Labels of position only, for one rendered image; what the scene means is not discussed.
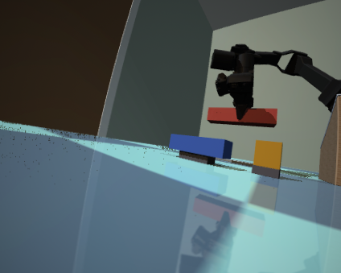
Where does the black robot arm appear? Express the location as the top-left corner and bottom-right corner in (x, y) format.
(211, 43), (341, 113)

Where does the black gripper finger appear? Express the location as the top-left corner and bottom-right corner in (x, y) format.
(232, 101), (253, 108)
(229, 89), (253, 119)

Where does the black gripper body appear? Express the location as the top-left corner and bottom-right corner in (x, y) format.
(227, 67), (254, 90)

